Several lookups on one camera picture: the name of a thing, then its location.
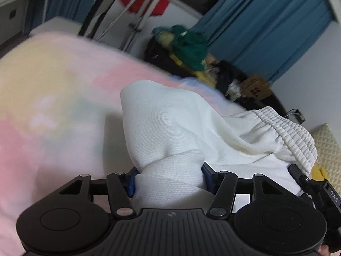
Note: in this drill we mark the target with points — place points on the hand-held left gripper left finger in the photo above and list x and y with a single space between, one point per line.
130 184

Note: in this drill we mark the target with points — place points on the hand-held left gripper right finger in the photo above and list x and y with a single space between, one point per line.
209 180

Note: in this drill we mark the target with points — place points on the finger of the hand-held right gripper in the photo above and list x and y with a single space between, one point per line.
298 176

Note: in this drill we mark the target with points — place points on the white pants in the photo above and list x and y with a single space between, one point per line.
173 122

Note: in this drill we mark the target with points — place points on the dark clothes pile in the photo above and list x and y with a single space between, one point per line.
229 74

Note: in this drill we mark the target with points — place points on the person's right hand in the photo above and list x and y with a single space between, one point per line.
324 252

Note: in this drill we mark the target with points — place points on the yellow quilted pillow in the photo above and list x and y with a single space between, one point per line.
327 152

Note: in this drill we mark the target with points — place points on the brown paper bag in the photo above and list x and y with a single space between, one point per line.
255 86

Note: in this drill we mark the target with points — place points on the pastel bedsheet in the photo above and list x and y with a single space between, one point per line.
53 98

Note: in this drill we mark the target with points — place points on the black sofa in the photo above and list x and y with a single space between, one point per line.
159 56

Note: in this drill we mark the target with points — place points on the green garment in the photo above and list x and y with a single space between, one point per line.
190 48

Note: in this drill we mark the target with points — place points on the blue curtain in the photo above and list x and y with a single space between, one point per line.
266 26
69 0

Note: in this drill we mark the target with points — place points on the garment steamer stand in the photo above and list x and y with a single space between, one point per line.
138 16

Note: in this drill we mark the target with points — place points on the black folded stand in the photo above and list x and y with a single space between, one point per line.
93 10

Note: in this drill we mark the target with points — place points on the black wall socket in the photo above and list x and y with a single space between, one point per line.
296 115
12 13

